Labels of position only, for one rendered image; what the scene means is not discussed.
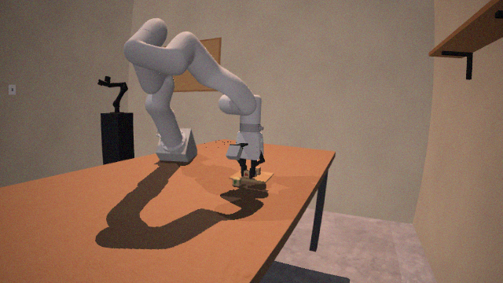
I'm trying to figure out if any orange flat mat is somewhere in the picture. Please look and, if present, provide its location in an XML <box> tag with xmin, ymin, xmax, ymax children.
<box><xmin>229</xmin><ymin>171</ymin><xmax>274</xmax><ymax>184</ymax></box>

